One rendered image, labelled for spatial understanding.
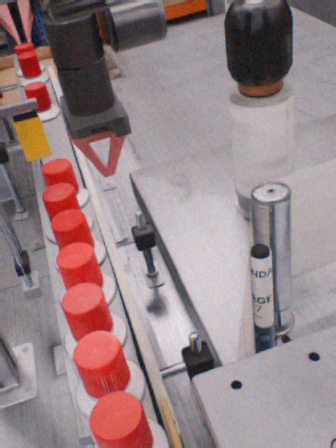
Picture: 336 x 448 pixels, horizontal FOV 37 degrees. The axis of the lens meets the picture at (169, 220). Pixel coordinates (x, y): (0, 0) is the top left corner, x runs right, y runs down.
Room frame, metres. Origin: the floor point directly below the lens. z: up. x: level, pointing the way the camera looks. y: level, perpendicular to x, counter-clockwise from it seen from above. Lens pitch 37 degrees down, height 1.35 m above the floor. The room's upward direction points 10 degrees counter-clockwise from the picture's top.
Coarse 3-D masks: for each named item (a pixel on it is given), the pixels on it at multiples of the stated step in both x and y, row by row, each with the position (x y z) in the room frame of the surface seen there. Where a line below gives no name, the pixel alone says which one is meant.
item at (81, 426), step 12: (36, 168) 0.71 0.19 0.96; (36, 180) 0.67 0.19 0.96; (36, 192) 0.64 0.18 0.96; (48, 216) 0.57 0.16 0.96; (48, 252) 0.49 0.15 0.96; (60, 288) 0.42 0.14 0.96; (60, 312) 0.39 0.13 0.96; (60, 324) 0.37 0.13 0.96; (60, 336) 0.35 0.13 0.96; (72, 372) 0.31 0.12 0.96; (72, 384) 0.29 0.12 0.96; (72, 396) 0.28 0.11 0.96; (84, 420) 0.25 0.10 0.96; (84, 432) 0.24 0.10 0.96; (84, 444) 0.24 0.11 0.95
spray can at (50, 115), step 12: (36, 84) 0.73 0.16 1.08; (36, 96) 0.71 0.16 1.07; (48, 96) 0.72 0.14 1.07; (36, 108) 0.71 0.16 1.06; (48, 108) 0.72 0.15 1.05; (48, 120) 0.70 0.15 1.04; (60, 120) 0.72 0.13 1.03; (48, 132) 0.70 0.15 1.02; (60, 132) 0.71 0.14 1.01; (60, 144) 0.71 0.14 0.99; (48, 156) 0.70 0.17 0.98; (60, 156) 0.70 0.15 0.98; (72, 156) 0.72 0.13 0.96
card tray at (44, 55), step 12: (48, 48) 1.62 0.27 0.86; (0, 60) 1.59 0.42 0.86; (12, 60) 1.60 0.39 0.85; (48, 60) 1.60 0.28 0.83; (0, 72) 1.57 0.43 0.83; (12, 72) 1.55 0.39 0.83; (48, 72) 1.50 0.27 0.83; (0, 84) 1.47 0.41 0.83; (12, 84) 1.45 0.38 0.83; (12, 96) 1.36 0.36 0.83
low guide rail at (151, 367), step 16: (80, 160) 0.79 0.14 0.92; (96, 192) 0.68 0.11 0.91; (96, 208) 0.63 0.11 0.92; (112, 240) 0.55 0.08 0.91; (112, 256) 0.52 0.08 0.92; (128, 288) 0.45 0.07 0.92; (128, 304) 0.43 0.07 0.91; (144, 336) 0.37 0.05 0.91; (144, 352) 0.35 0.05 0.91; (160, 384) 0.31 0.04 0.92
